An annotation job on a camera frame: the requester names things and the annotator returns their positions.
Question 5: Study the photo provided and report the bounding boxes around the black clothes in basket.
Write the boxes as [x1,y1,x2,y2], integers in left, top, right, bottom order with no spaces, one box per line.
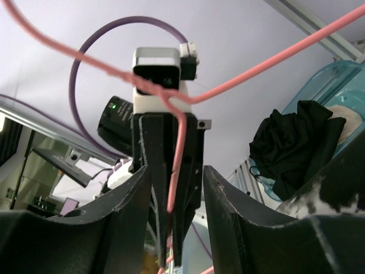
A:
[249,100,346,201]

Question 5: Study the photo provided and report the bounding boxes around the black white patterned trousers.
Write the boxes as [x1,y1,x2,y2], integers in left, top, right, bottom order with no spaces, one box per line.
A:
[276,133,364,219]

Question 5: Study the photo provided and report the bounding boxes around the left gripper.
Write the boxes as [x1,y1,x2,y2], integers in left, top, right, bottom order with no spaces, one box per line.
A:
[131,113,204,265]

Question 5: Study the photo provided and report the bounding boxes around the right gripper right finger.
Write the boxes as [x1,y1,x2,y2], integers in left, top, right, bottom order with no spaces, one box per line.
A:
[203,166,364,273]

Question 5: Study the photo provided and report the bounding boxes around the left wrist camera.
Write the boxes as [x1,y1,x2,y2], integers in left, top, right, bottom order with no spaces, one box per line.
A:
[132,43,199,114]

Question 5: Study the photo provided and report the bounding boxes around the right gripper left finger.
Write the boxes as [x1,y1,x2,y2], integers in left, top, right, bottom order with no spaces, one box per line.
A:
[1,167,151,273]

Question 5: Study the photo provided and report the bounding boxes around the pink hanger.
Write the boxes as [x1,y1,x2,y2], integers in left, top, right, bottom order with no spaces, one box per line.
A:
[2,1,364,213]

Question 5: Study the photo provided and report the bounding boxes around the teal plastic basket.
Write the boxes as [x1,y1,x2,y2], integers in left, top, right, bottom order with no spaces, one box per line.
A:
[249,61,364,202]

